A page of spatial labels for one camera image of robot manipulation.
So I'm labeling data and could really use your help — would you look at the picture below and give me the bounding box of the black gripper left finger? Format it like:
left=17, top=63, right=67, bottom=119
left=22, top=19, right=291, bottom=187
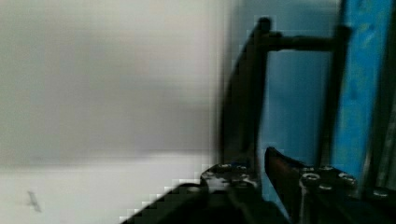
left=200, top=163, right=259, bottom=193

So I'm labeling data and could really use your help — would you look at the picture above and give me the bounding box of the black and silver toaster oven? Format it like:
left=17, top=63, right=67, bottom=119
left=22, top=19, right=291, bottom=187
left=214, top=0, right=396, bottom=206

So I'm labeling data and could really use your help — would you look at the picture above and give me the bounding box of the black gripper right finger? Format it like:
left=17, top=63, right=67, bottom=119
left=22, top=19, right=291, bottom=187
left=264, top=147, right=357, bottom=224

